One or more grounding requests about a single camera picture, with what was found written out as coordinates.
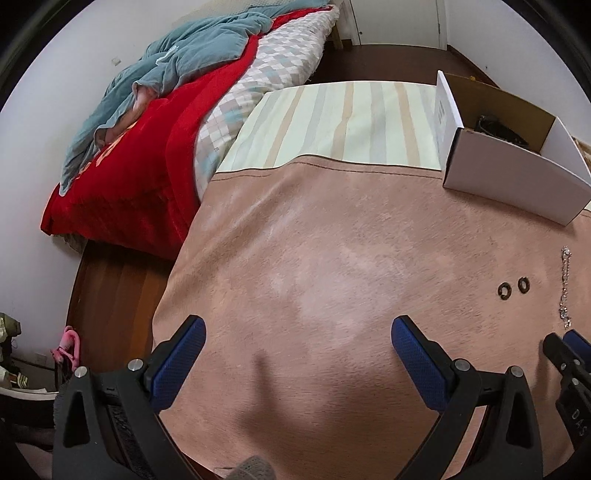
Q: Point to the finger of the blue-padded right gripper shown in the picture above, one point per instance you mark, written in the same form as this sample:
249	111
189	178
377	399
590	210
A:
508	442

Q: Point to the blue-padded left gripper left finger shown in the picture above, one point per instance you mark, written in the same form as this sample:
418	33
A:
107	426

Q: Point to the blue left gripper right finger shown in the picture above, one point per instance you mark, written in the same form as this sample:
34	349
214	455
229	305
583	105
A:
579	345

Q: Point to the white cardboard box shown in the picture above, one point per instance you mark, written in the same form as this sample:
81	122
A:
550	179

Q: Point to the black smartwatch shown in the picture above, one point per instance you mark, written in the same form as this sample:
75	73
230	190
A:
493	127

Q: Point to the pink slipper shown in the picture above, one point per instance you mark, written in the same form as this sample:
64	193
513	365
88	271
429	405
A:
67	353

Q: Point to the red bed blanket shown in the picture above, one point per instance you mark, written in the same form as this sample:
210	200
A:
138	191

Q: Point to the striped green beige cloth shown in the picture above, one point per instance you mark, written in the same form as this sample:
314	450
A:
361	122

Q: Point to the white door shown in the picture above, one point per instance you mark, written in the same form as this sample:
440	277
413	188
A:
400	22

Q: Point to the teal blue quilt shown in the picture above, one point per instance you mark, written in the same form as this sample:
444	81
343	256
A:
182	55

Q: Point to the checkered mattress sheet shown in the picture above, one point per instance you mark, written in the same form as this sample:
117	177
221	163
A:
286	57

